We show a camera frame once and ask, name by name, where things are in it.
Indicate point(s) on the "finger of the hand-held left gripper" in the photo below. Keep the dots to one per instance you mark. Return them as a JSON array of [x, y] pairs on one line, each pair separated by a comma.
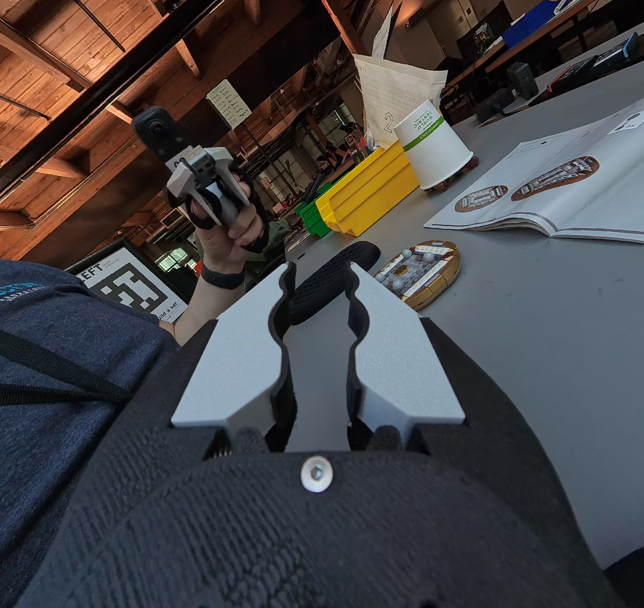
[[181, 180], [221, 162]]

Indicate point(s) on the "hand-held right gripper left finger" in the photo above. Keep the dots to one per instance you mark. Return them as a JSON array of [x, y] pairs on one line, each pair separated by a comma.
[[231, 371]]

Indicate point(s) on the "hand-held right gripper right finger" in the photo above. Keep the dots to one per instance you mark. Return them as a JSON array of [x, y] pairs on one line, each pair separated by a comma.
[[407, 371]]

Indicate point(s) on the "round lego base model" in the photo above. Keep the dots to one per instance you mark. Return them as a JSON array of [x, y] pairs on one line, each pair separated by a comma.
[[420, 276]]

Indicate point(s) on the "person's left forearm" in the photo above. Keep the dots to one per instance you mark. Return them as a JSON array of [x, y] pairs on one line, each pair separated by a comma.
[[211, 311]]

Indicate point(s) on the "dark brown lego assembly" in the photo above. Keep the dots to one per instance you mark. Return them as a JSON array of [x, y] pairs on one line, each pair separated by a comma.
[[472, 161]]

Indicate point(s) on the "lego instruction booklet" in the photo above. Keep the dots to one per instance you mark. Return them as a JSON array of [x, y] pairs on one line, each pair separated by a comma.
[[568, 185]]

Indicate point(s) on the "person's left hand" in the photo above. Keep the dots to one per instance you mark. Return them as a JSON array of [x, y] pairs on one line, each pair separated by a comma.
[[221, 248]]

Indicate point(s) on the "hanging handwritten sign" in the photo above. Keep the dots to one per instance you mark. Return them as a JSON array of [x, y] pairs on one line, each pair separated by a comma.
[[229, 104]]

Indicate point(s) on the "black wristband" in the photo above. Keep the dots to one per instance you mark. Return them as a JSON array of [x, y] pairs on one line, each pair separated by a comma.
[[221, 277]]

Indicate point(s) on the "green plastic bin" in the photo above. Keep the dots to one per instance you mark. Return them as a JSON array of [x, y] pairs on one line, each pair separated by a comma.
[[312, 218]]

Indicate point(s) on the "black framed marker sign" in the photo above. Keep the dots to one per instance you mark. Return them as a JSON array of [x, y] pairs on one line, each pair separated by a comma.
[[131, 286]]

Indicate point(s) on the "black mesh wrist rest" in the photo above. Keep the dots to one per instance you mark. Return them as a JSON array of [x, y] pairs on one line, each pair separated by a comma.
[[327, 278]]

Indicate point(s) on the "yellow plastic bin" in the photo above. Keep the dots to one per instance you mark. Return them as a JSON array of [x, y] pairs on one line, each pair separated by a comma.
[[367, 190]]

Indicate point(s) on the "white numbered paper bag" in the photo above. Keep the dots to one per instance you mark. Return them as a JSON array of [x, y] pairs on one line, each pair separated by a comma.
[[387, 94]]

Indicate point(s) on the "person's navy shirt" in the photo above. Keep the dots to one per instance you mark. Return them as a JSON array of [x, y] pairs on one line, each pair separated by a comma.
[[60, 467]]

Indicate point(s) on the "printed paper sheet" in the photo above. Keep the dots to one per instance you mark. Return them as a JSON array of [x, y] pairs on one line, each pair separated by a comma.
[[385, 34]]

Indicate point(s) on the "white paper cup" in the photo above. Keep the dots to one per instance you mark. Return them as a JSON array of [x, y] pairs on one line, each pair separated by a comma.
[[432, 145]]

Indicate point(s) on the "black box device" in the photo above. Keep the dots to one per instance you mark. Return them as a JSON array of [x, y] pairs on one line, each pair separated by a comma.
[[493, 107]]

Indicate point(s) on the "black upright device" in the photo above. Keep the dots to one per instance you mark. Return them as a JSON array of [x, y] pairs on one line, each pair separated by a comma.
[[523, 82]]

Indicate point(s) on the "blue plastic bin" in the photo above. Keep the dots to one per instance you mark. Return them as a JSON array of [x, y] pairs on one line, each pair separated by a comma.
[[533, 24]]

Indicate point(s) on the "black flat packet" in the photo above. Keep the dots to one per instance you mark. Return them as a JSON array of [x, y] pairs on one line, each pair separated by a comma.
[[603, 57]]

